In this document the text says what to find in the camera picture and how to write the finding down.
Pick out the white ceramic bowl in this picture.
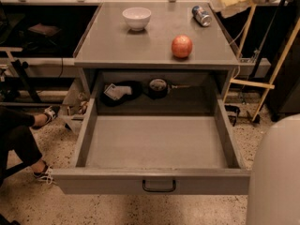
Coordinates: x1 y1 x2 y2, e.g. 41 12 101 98
122 7 152 31

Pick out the red apple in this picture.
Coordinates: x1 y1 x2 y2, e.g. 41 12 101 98
172 35 193 58

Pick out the seated person in black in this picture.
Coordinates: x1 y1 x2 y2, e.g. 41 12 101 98
0 106 60 185

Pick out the blue silver soda can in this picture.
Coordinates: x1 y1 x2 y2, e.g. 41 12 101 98
192 6 212 27

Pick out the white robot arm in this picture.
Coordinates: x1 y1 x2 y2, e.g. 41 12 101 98
210 0 300 225

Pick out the black stand left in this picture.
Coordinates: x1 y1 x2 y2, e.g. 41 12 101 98
0 47 41 103

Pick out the grey open top drawer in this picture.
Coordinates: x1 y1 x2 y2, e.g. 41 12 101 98
53 99 250 195

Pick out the black drawer handle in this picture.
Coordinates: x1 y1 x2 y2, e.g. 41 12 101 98
142 180 176 193

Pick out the grey cabinet counter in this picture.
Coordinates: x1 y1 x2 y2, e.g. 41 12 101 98
74 1 238 113

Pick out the wooden easel frame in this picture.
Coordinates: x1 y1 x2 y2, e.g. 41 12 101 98
222 3 300 124

